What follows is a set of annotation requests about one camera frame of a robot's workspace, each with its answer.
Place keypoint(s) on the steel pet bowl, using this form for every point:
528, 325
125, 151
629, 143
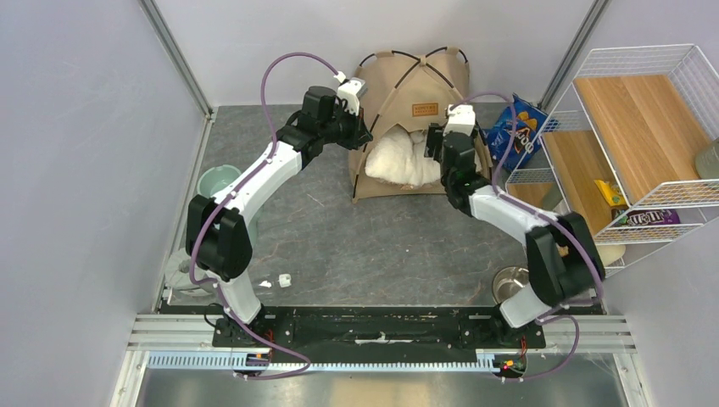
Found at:
509, 281

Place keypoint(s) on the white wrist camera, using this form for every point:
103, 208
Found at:
461, 119
350, 91

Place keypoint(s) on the white fluffy pillow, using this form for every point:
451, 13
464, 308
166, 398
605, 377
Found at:
399, 158

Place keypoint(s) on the beige pet tent fabric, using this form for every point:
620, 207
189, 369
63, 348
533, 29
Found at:
406, 93

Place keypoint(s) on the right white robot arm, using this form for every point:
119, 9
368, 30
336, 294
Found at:
562, 258

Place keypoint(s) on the blue chip bag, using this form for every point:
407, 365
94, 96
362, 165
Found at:
522, 143

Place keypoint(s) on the small white plastic cap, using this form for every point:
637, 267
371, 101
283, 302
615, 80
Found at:
285, 280

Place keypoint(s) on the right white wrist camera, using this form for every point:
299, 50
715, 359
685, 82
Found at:
461, 119

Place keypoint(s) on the grey toilet paper roll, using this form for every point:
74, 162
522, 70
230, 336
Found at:
176, 276

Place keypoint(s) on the clear glass jar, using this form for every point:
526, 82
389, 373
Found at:
706, 161

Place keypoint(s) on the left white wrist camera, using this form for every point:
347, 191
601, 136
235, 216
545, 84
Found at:
350, 91

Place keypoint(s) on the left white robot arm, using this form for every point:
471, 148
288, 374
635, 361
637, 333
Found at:
217, 236

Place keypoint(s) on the mint green bowl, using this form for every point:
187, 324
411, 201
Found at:
215, 180

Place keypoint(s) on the purple candy bag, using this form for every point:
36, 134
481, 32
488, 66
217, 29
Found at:
646, 217

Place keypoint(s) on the cream round object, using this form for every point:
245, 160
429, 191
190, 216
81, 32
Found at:
609, 254

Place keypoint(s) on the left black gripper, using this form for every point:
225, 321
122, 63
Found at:
359, 130

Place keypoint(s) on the black tent pole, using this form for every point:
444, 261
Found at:
410, 90

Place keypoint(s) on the white wire shelf rack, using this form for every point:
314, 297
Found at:
635, 116

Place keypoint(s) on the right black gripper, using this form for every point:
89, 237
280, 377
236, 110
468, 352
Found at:
436, 143

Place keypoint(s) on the yellow snack packet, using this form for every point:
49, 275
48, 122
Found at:
611, 193

